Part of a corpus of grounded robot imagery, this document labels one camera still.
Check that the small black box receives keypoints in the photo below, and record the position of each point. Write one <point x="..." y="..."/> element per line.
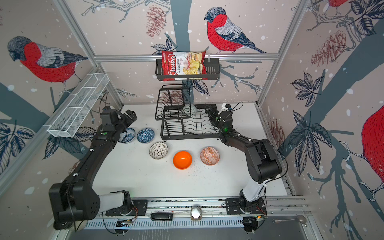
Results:
<point x="161" y="216"/>

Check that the black wire dish rack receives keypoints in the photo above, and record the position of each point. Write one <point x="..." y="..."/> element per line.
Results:
<point x="174" y="126"/>

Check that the white brown patterned bowl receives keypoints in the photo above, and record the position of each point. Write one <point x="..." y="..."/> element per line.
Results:
<point x="158" y="150"/>

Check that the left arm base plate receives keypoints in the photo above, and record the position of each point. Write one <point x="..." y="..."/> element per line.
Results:
<point x="136" y="208"/>

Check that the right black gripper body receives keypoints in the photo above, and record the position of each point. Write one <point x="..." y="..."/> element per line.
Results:
<point x="217" y="122"/>

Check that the dark blue patterned bowl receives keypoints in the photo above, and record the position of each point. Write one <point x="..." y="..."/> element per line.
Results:
<point x="145" y="135"/>

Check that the metal spoon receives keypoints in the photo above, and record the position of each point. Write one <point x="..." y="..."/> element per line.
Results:
<point x="299" y="218"/>

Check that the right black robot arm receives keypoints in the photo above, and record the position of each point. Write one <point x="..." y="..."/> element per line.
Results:
<point x="261" y="158"/>

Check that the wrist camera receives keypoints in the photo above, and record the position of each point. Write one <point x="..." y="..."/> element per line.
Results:
<point x="226" y="110"/>
<point x="109" y="116"/>

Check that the grey green patterned bowl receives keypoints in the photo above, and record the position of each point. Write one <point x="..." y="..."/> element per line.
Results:
<point x="189" y="110"/>

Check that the black wall shelf basket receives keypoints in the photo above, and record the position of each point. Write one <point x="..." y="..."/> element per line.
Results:
<point x="212" y="71"/>

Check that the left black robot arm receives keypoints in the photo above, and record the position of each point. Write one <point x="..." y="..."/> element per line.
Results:
<point x="74" y="200"/>

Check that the blue white rimmed bowl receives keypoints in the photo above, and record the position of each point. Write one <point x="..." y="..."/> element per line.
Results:
<point x="127" y="136"/>

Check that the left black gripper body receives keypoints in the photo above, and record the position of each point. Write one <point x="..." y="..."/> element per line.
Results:
<point x="124" y="122"/>

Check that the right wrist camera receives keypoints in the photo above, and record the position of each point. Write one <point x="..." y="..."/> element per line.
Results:
<point x="226" y="110"/>

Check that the red white patterned bowl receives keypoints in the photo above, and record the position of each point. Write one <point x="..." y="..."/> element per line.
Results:
<point x="210" y="156"/>

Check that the orange plastic bowl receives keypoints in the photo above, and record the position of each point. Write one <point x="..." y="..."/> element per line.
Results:
<point x="182" y="160"/>

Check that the white wire wall basket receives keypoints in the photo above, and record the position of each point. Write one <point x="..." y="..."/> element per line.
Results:
<point x="71" y="118"/>

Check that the red cassava chips bag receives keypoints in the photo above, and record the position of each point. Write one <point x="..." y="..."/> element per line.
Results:
<point x="182" y="63"/>

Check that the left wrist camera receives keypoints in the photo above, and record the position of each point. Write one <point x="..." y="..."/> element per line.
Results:
<point x="109" y="116"/>

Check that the silver round button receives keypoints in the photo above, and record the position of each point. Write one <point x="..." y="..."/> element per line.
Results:
<point x="196" y="213"/>

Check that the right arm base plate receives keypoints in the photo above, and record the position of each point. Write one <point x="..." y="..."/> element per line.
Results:
<point x="234" y="206"/>

